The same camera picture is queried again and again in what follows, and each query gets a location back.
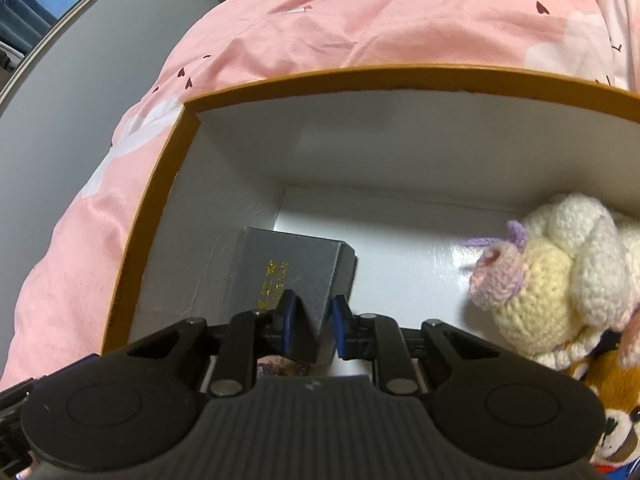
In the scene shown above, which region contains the red panda plush toy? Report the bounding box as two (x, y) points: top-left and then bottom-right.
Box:
(565, 330), (640, 476)

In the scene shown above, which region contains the orange cardboard box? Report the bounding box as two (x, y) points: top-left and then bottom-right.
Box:
(100, 64), (640, 383)

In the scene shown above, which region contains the cream pink crochet plush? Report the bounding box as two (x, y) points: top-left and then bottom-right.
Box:
(457, 192), (640, 373)

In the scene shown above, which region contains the pink printed duvet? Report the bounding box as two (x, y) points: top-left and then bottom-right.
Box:
(0, 0), (640, 393)

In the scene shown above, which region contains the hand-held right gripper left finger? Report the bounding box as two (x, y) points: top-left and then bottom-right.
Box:
(125, 291), (304, 397)

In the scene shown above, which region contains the grey gift box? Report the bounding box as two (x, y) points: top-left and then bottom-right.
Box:
(220, 227), (359, 366)

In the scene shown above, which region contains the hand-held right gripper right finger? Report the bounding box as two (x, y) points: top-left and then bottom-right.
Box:
(330, 295), (511, 397)

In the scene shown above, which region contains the window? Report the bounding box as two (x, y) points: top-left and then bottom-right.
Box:
(0, 0), (146, 98)

